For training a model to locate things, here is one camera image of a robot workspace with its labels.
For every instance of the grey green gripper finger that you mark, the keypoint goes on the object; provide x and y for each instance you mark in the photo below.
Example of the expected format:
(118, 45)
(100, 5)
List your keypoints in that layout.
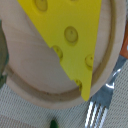
(4, 56)

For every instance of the yellow toy cheese wedge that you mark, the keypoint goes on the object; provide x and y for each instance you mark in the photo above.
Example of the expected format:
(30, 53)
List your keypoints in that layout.
(70, 27)

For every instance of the yellow toy banana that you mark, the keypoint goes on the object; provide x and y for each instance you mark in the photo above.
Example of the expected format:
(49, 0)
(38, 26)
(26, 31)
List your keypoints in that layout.
(53, 124)

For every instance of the round wooden plate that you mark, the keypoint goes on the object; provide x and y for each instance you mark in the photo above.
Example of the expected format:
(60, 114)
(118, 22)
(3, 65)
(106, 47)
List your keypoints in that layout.
(34, 72)

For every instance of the beige woven placemat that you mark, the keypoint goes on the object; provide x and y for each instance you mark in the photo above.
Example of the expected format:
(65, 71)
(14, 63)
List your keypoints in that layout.
(15, 112)

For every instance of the toy fork wooden handle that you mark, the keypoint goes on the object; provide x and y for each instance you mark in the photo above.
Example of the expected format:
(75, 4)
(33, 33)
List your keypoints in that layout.
(101, 100)

